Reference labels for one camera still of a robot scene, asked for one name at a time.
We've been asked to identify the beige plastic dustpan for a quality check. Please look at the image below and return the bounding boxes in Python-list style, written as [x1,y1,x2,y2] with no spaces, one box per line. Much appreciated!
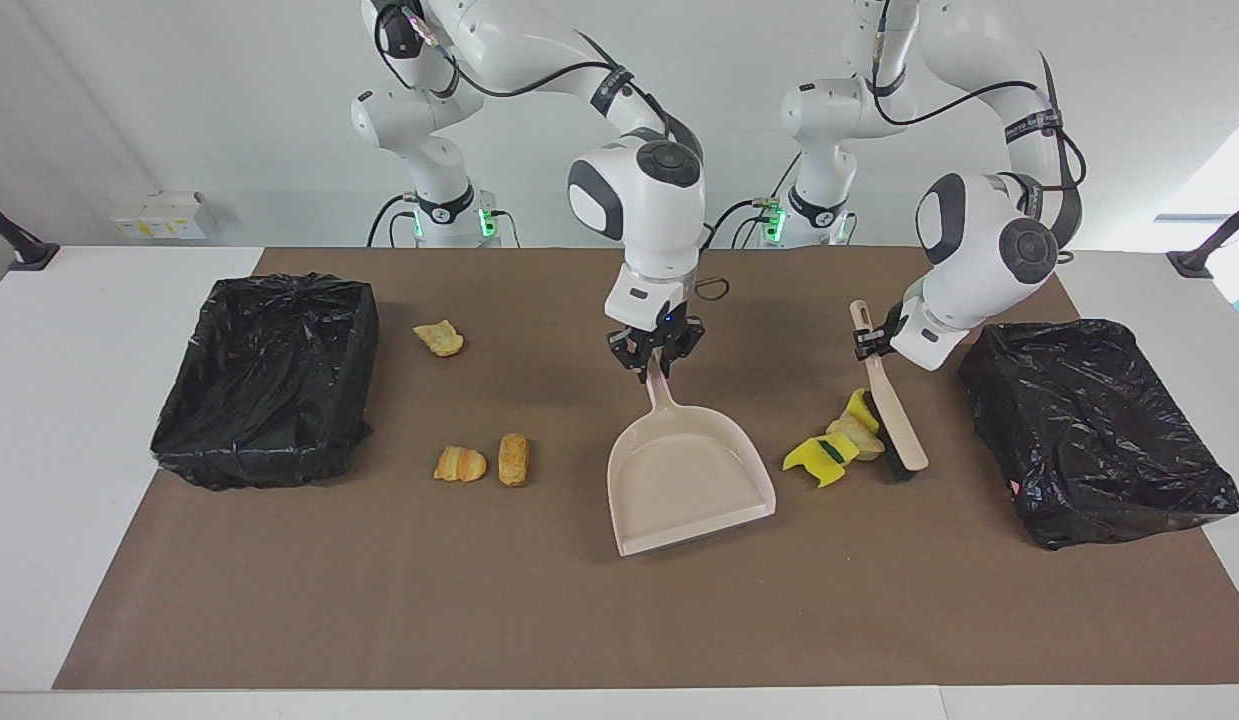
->
[606,355,778,558]

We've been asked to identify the pale yellow chip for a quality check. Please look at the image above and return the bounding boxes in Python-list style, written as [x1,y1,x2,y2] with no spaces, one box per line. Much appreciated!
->
[412,319,465,358]

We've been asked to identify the white cardboard box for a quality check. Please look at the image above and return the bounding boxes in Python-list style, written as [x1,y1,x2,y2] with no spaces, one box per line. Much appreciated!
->
[111,191,217,240]

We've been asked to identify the brown table mat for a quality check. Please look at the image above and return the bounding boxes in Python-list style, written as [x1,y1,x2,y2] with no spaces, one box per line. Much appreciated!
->
[52,247,1239,691]

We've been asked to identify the brown bread roll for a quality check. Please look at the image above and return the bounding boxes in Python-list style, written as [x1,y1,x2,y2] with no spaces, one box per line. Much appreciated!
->
[497,432,531,488]

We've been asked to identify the large yellow green-backed sponge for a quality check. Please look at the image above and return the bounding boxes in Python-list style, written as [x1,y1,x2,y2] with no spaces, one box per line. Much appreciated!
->
[782,435,848,489]

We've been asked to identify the black left arm base cable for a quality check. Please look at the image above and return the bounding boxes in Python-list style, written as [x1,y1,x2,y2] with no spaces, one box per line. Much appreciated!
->
[706,197,785,249]

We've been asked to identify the black bag-lined bin pink tag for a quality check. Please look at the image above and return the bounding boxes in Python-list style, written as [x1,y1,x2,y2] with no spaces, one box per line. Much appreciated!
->
[957,319,1239,552]

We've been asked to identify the black right arm base cable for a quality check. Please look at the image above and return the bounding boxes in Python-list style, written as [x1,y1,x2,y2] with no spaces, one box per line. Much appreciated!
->
[367,193,420,248]

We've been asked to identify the black bag-lined trash bin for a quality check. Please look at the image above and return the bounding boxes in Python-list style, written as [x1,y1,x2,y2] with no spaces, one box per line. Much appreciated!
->
[149,272,382,491]

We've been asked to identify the tan sponge chunk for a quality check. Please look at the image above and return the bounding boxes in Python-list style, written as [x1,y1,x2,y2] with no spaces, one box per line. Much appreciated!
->
[827,412,885,463]

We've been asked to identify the orange striped croissant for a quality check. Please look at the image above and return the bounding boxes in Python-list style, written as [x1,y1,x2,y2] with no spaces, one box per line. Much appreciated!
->
[433,445,488,484]

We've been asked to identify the black arm base cable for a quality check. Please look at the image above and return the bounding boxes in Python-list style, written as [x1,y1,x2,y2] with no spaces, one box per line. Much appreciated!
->
[367,193,420,248]
[706,197,785,249]

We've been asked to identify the beige hand brush black bristles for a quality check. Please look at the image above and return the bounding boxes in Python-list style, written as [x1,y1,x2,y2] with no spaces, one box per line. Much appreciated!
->
[848,299,930,483]

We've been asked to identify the black camera stand clamp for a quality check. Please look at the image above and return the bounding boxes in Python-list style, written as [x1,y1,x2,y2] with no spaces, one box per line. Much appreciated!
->
[0,192,61,271]
[1167,194,1239,279]

